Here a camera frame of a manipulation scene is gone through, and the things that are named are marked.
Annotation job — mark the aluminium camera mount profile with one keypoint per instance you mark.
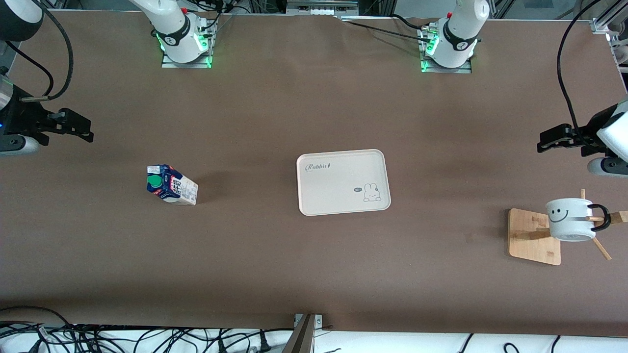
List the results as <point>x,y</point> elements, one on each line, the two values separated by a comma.
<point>301,336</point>

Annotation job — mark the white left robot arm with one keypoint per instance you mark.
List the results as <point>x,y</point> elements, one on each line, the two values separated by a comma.
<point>458,34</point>

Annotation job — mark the blue white milk carton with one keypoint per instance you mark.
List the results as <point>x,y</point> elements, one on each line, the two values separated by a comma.
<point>176,186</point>

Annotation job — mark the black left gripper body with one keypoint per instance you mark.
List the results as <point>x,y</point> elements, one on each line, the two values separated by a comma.
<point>590,133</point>

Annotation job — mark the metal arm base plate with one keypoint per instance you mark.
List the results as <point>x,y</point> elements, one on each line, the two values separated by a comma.
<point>446,70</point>
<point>186,63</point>

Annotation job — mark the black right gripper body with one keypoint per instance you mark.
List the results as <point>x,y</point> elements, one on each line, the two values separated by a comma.
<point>23,119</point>

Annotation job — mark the grey power strip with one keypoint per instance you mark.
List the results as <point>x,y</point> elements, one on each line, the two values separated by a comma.
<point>321,7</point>

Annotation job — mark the cream tray with rabbit print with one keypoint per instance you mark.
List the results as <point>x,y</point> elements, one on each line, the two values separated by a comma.
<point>338,193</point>

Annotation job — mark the wooden cup hanging rack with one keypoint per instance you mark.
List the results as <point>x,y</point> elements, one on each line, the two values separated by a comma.
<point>532,245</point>

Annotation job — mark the aluminium frame profile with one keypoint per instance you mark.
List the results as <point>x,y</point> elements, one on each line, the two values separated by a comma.
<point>611,29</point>

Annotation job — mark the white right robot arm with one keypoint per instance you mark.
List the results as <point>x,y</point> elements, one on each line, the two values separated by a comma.
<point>174,29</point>

